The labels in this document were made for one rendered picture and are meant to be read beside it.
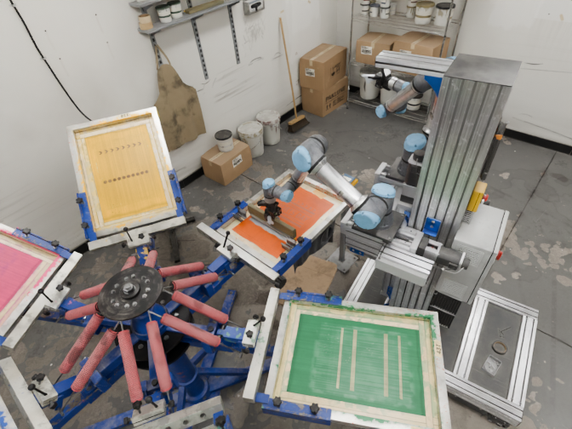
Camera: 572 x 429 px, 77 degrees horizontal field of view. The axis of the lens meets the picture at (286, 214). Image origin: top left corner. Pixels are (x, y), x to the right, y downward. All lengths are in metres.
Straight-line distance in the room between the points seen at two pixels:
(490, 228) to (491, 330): 1.07
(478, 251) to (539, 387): 1.40
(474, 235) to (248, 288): 1.95
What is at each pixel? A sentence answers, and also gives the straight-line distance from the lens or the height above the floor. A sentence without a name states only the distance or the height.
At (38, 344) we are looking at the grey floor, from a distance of 3.74.
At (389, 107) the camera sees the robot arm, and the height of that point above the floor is 1.61.
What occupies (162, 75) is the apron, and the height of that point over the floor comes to 1.32.
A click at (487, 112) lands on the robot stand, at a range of 1.67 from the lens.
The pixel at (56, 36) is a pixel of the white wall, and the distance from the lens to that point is 3.48.
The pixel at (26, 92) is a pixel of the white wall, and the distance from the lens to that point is 3.47.
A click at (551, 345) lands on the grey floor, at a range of 3.42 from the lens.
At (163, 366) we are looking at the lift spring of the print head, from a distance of 1.77.
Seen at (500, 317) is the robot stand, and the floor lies 0.21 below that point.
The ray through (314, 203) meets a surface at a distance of 2.53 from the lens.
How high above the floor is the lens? 2.67
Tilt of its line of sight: 44 degrees down
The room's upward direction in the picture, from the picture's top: 6 degrees counter-clockwise
